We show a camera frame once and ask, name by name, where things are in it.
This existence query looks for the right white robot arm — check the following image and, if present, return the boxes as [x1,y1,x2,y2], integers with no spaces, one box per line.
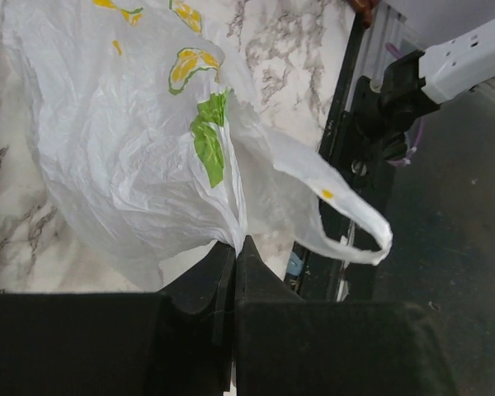
[375,18,495,138]

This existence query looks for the black metal base rail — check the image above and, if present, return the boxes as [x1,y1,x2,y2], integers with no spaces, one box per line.
[285,15,394,302]

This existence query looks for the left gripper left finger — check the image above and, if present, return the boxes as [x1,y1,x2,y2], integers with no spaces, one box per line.
[0,244,235,395]

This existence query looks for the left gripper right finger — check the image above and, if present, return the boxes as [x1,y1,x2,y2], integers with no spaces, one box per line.
[234,238,458,395]

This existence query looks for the white plastic bag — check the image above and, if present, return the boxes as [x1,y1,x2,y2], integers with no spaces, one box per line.
[0,1,393,290]

